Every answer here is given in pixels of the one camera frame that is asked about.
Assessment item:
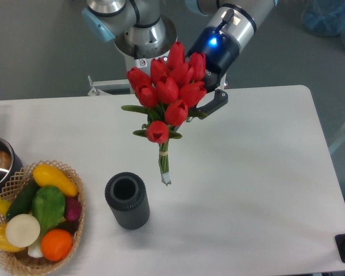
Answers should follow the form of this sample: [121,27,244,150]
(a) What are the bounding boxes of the red tulip bouquet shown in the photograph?
[122,41,207,185]

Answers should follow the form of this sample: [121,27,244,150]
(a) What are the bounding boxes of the green lettuce leaf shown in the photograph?
[32,185,66,238]

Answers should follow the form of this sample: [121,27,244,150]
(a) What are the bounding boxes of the yellow squash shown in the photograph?
[32,164,78,197]

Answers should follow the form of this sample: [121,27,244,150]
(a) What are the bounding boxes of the dark green cucumber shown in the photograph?
[6,178,40,221]

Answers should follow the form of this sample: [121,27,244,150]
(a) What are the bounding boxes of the purple red onion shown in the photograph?
[64,197,82,221]

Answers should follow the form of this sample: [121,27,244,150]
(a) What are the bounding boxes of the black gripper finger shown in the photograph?
[196,89,228,116]

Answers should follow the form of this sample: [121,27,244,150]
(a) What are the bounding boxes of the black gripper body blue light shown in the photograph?
[186,27,239,92]

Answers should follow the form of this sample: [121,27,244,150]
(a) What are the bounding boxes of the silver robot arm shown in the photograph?
[82,1,277,115]

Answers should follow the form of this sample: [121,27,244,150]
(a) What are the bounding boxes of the blue plastic bag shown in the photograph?
[301,1,345,47]

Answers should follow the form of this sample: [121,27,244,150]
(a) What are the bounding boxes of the woven wicker basket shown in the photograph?
[0,160,85,275]

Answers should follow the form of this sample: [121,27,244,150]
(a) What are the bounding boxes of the small yellow banana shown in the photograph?
[0,197,11,217]

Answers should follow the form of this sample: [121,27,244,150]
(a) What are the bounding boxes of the dark grey ribbed vase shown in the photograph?
[105,172,150,230]

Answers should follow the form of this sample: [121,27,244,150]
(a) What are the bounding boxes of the yellow bell pepper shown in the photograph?
[0,224,25,252]

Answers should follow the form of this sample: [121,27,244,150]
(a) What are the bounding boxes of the orange fruit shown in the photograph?
[41,229,72,261]

